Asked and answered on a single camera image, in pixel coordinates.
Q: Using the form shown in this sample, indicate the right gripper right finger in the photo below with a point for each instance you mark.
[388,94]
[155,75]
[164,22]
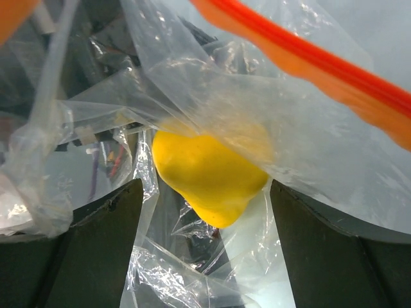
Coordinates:
[336,260]

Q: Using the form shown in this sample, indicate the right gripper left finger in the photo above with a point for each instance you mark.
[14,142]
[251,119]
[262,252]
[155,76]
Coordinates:
[85,266]

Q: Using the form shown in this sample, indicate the clear zip top bag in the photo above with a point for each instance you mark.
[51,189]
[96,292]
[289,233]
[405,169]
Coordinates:
[150,159]

